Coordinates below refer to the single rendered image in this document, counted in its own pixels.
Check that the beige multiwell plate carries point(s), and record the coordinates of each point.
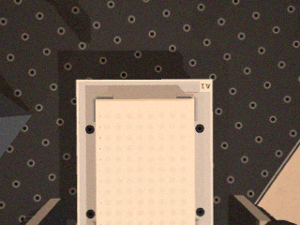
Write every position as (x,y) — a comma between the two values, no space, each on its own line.
(145,161)

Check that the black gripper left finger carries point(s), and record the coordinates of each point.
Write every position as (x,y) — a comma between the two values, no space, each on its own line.
(54,212)

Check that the dark grey base plate with grid of holes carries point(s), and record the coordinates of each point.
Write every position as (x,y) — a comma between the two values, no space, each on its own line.
(250,49)

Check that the grey benchtop machine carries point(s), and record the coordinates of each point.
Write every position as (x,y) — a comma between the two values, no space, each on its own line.
(12,119)

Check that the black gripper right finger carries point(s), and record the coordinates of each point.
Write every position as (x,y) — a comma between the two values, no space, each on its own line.
(243,212)

